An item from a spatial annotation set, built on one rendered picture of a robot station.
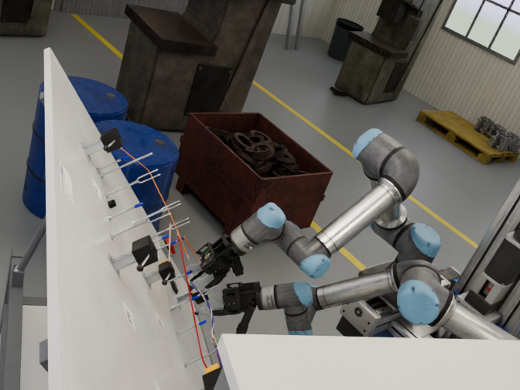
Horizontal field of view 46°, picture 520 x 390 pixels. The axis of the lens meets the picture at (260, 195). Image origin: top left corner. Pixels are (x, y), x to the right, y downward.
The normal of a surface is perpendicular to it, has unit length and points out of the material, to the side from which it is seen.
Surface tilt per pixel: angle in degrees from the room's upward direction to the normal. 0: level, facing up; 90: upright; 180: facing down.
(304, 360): 0
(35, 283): 0
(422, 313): 89
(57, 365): 37
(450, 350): 0
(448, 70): 90
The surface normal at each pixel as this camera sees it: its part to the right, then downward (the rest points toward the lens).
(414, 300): -0.41, 0.30
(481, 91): -0.73, 0.10
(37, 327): 0.31, -0.83
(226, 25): 0.49, 0.56
